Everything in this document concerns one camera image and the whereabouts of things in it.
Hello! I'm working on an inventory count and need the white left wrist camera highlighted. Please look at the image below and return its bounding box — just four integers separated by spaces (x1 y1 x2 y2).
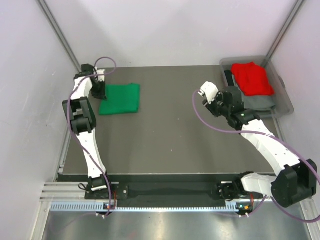
95 67 105 83

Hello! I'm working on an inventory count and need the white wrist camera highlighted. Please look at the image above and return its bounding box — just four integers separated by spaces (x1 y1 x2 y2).
197 81 219 104
95 67 105 83

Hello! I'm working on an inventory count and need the black folded t shirt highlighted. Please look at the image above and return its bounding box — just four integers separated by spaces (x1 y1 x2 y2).
224 70 238 87

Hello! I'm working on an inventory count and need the red folded t shirt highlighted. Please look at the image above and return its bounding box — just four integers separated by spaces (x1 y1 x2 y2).
230 62 275 97

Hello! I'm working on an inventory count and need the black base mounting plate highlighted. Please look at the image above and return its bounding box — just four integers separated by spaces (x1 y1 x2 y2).
84 173 250 207

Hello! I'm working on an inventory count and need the grey folded t shirt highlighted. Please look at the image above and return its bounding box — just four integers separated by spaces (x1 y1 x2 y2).
232 75 276 111

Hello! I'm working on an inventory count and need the green t shirt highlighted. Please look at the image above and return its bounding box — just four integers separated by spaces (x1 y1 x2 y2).
98 83 141 116

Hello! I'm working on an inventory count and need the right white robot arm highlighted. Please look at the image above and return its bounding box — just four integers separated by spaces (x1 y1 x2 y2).
198 81 318 208

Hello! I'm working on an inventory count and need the clear plastic bin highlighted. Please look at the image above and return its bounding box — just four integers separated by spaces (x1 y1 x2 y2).
219 55 294 119

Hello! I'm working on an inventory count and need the slotted cable duct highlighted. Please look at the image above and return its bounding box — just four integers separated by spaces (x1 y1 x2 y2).
50 201 252 213

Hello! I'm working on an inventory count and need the aluminium frame rail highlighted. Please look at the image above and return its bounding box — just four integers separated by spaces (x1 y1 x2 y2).
40 182 86 202

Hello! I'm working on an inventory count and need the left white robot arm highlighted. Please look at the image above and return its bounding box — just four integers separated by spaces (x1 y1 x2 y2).
62 63 114 199

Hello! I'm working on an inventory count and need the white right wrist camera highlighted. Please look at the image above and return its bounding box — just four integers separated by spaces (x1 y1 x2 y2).
197 81 219 104

